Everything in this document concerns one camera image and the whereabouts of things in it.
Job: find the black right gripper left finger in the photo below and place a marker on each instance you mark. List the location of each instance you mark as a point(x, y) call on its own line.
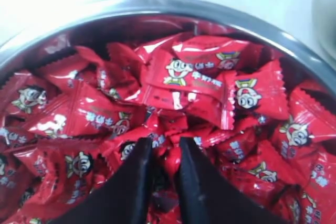
point(123, 198)

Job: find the steel bowl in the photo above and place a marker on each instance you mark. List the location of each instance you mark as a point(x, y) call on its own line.
point(133, 19)

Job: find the steel cup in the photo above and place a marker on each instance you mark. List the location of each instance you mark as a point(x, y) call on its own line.
point(323, 19)

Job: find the pile of red candies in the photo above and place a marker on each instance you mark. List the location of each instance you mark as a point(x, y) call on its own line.
point(68, 124)

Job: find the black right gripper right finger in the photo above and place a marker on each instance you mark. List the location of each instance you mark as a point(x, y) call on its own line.
point(205, 196)

